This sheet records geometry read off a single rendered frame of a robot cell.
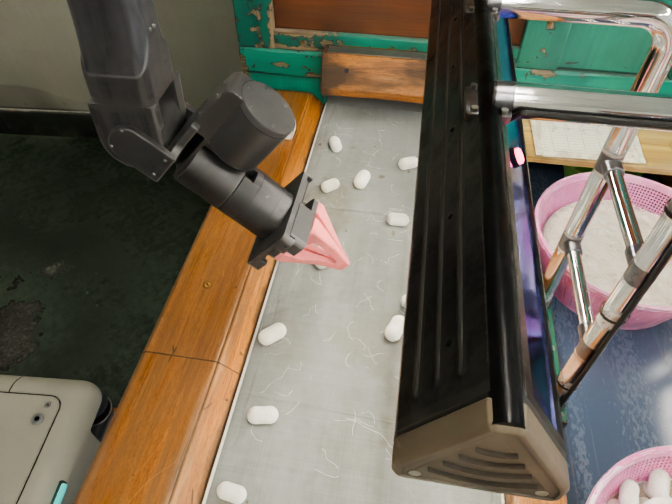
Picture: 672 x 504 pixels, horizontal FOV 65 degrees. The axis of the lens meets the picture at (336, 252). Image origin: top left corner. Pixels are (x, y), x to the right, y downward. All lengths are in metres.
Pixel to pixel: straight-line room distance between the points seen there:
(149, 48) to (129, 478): 0.40
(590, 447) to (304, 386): 0.35
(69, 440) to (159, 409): 0.63
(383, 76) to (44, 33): 1.53
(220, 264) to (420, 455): 0.52
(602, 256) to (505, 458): 0.62
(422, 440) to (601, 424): 0.53
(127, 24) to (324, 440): 0.44
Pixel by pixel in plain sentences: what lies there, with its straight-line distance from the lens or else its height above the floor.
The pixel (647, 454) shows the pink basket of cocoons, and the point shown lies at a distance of 0.65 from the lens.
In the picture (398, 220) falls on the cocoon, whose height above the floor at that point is 0.76.
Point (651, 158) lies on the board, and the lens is 0.99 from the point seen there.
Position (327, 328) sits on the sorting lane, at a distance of 0.67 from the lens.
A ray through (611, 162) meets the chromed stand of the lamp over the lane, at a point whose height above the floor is 0.97.
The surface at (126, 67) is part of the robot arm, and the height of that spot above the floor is 1.09.
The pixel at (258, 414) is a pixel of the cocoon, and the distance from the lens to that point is 0.60.
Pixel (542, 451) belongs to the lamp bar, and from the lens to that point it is 0.24.
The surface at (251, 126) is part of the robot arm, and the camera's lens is 0.46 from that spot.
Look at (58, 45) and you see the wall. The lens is 2.25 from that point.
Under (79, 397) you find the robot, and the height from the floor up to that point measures 0.28.
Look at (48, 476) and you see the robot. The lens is 1.22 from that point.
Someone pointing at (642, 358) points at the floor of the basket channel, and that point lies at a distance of 0.84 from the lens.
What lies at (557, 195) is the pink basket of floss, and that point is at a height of 0.75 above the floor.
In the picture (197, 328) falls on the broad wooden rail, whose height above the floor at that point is 0.76.
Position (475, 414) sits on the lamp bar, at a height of 1.10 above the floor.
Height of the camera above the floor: 1.30
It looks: 48 degrees down
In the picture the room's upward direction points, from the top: straight up
